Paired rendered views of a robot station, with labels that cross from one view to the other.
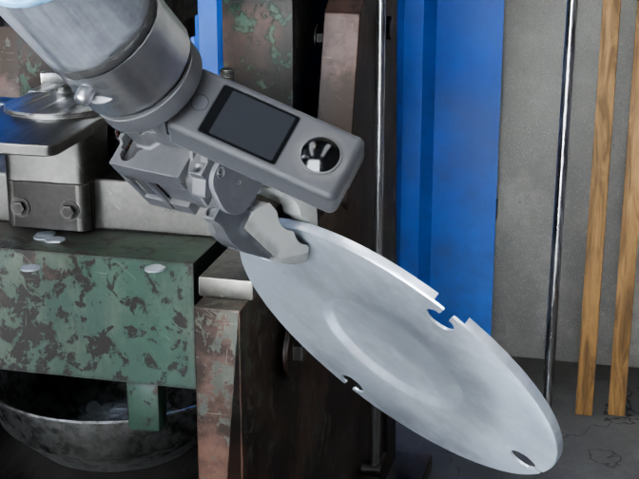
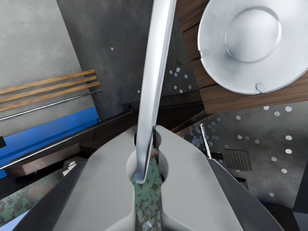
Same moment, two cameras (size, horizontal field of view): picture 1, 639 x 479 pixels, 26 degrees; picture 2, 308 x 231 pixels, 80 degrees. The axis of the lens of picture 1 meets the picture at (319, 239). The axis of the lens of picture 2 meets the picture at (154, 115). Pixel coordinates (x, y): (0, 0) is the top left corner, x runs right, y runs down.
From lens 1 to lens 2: 0.85 m
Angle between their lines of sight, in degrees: 22
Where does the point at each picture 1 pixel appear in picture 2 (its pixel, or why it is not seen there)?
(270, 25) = (35, 189)
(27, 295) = (151, 215)
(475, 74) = (36, 132)
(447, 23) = (27, 143)
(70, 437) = not seen: hidden behind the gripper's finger
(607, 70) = (20, 103)
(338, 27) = (29, 169)
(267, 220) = (185, 195)
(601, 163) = (44, 97)
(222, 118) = not seen: outside the picture
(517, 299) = (82, 105)
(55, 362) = not seen: hidden behind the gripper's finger
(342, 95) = (49, 157)
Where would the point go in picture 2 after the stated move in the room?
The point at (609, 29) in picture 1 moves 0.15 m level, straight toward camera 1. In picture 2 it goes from (9, 107) to (10, 104)
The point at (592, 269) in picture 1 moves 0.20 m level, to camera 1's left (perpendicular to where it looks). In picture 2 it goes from (69, 90) to (79, 111)
